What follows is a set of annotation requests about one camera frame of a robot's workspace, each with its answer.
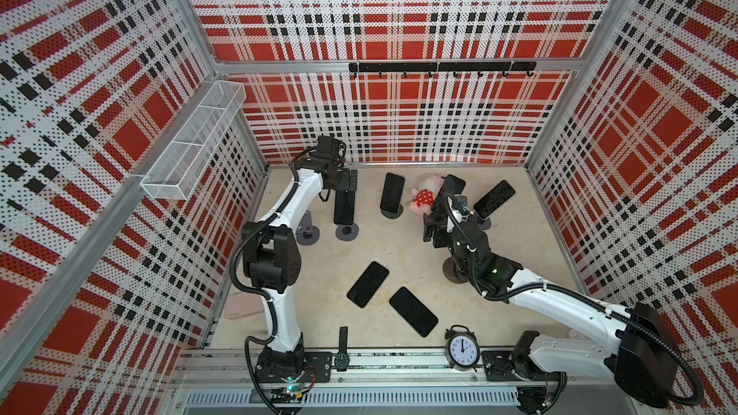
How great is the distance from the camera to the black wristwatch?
0.76 meters

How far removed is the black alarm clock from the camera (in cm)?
73

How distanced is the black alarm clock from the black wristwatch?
0.91 feet
